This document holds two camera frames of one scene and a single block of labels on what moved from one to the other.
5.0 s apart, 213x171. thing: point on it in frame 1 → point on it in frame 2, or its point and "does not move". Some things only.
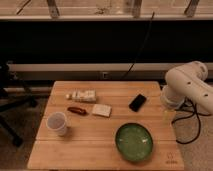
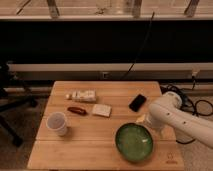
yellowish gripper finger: x=166 y=116 → x=141 y=119
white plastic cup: x=56 y=122 does not move
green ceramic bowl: x=134 y=142 does not move
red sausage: x=77 y=110 does not move
